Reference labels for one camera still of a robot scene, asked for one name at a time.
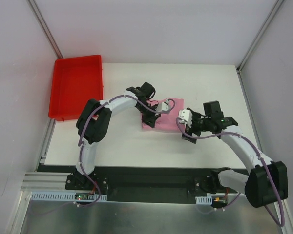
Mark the left aluminium corner post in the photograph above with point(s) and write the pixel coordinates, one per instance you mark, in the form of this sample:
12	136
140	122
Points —
43	24

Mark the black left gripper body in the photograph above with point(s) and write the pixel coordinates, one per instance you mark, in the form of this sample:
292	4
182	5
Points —
148	117

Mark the white cable duct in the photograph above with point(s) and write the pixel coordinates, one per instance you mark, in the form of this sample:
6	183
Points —
67	196
203	200

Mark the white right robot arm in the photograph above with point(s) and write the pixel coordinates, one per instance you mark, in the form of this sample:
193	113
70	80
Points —
266	181

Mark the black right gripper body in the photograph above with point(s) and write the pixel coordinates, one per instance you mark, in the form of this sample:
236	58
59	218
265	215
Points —
190	131

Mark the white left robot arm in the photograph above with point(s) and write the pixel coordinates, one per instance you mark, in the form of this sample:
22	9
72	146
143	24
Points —
94	121

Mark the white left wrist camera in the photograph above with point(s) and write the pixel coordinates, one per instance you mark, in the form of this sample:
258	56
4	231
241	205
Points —
164	107

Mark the left white cable duct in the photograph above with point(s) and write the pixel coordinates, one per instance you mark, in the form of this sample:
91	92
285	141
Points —
67	196

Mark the pink t shirt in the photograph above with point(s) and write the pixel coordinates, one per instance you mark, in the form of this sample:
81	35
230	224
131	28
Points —
166	122

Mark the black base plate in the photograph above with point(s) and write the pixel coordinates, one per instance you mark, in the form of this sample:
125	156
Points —
145	185

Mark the right white cable duct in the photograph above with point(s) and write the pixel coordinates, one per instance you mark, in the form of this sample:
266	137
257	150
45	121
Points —
203	200

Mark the red plastic bin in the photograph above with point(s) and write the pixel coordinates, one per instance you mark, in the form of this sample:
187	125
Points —
75	81

